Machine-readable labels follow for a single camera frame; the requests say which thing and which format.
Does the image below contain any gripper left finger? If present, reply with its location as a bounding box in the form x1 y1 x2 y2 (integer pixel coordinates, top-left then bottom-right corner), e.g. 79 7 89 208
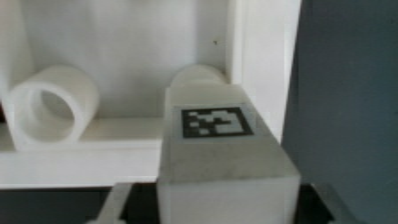
87 183 160 224

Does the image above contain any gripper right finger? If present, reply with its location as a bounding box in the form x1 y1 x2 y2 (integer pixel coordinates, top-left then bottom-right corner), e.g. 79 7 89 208
295 183 363 224

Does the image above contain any white chair leg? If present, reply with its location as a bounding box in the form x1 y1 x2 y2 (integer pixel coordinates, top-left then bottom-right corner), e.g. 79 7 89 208
157 65 301 224

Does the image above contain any white chair seat part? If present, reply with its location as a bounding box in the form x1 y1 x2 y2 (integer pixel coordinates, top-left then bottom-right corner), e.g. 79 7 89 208
0 0 233 189

